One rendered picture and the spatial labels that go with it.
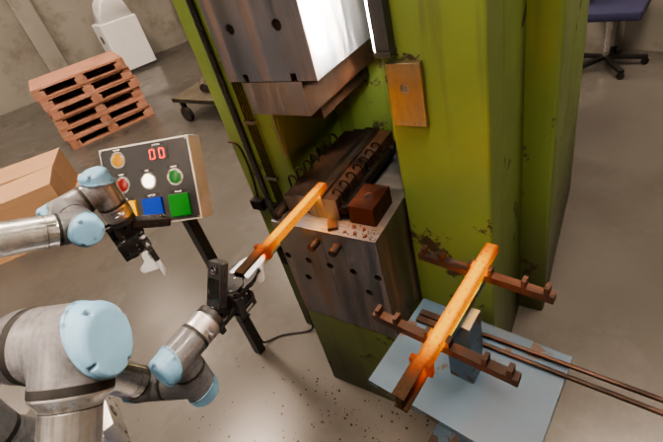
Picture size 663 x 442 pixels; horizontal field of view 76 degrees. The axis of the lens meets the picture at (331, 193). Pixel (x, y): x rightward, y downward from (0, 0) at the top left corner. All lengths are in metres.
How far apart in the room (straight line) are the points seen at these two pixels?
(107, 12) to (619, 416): 8.22
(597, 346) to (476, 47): 1.46
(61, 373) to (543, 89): 1.41
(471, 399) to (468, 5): 0.88
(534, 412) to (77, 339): 0.92
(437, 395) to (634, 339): 1.20
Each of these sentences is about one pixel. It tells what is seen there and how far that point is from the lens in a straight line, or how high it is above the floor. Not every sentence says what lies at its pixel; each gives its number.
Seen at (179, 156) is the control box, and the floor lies 1.14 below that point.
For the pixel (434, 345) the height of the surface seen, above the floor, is 0.97.
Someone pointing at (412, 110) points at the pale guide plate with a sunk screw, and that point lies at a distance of 1.12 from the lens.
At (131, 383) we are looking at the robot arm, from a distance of 1.08.
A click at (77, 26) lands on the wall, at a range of 9.27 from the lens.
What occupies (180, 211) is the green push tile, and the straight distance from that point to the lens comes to 1.50.
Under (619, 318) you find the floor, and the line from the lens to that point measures 2.25.
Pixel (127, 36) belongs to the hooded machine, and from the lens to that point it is 8.56.
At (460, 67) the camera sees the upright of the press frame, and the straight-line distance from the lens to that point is 1.06.
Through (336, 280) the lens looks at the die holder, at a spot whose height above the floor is 0.70.
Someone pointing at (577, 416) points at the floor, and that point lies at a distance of 1.96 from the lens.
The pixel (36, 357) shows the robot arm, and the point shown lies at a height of 1.29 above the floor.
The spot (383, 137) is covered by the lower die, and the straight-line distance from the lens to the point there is 1.52.
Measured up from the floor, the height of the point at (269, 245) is 1.02.
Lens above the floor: 1.71
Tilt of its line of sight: 34 degrees down
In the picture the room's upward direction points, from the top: 16 degrees counter-clockwise
